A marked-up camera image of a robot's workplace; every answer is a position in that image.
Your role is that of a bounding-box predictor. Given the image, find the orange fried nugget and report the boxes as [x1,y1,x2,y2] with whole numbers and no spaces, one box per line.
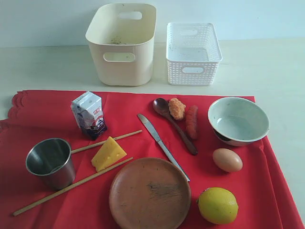
[169,98,186,120]

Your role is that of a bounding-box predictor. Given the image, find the red sausage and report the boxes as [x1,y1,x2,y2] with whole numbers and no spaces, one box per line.
[185,105,198,140]

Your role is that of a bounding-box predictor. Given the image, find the yellow cheese wedge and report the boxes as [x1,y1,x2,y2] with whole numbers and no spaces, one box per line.
[91,137,127,172]

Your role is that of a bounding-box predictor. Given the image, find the small milk carton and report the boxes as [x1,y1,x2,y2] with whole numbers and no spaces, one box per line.
[71,91,107,140]

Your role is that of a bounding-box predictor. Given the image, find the brown egg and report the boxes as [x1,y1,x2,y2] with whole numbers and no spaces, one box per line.
[213,148,243,173]

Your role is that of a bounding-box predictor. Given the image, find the yellow lemon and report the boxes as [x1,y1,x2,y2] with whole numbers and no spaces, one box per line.
[196,187,239,225]

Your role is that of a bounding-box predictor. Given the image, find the steel table knife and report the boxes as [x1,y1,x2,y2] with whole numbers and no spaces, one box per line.
[137,114,190,182]

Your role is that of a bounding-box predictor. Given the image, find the dark wooden spoon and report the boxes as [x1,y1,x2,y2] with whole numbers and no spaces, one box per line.
[153,98,198,156]

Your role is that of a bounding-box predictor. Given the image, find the upper wooden chopstick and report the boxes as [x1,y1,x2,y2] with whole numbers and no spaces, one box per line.
[71,130,142,154]

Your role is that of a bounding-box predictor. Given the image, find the wooden chopstick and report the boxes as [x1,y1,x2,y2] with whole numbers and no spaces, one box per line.
[12,157,133,217]
[71,130,142,154]

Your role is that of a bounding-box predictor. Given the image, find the white perforated plastic basket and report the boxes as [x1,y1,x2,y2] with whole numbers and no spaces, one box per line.
[166,22,223,86]

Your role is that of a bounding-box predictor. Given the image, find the brown wooden plate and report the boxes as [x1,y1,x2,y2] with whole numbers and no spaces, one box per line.
[109,157,191,229]

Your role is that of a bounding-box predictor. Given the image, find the white ceramic bowl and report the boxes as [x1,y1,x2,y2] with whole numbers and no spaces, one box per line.
[207,97,270,146]

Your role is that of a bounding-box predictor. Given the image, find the cream plastic bin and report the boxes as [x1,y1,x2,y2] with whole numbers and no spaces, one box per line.
[85,3,157,86]

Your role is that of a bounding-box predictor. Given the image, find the red tablecloth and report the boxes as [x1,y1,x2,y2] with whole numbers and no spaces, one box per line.
[0,90,304,229]

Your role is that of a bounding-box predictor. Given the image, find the stainless steel cup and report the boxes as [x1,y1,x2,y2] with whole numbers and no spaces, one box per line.
[25,138,76,190]

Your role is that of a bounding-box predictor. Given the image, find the lower wooden chopstick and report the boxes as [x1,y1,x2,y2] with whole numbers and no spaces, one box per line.
[12,157,133,217]

